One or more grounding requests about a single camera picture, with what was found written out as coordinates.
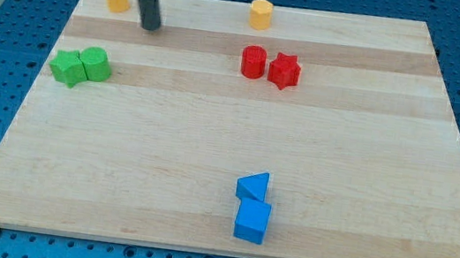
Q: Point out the red star block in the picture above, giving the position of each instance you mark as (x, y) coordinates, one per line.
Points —
(284, 71)

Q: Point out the green star block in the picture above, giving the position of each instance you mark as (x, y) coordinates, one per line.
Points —
(67, 68)

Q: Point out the blue triangle block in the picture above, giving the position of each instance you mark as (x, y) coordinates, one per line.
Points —
(253, 187)

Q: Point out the red cylinder block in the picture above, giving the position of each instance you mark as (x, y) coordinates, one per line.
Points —
(254, 59)

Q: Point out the blue cube block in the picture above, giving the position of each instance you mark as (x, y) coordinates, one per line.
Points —
(252, 220)

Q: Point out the light wooden board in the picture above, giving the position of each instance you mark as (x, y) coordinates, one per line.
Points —
(363, 153)

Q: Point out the yellow hexagon block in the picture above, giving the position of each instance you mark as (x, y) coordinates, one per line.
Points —
(260, 14)

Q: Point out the green cylinder block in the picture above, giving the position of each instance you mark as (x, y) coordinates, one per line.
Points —
(96, 64)

